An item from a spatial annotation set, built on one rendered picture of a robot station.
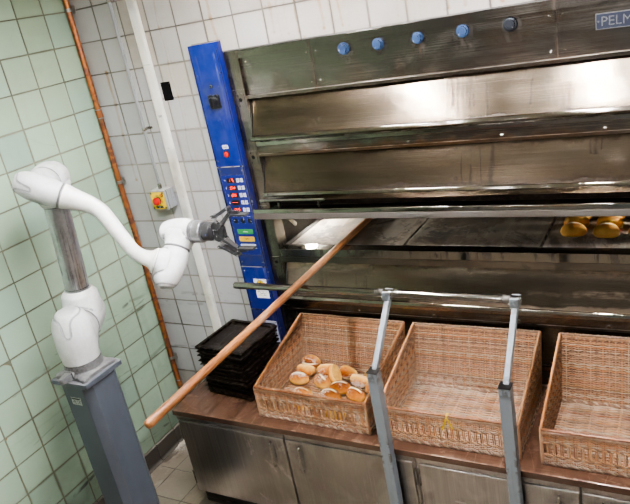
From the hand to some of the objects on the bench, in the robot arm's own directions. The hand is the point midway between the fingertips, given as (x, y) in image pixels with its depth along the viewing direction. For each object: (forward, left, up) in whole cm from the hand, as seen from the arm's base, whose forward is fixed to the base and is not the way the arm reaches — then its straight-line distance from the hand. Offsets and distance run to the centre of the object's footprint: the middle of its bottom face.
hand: (248, 231), depth 252 cm
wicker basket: (+126, +30, -91) cm, 158 cm away
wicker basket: (+5, +29, -91) cm, 96 cm away
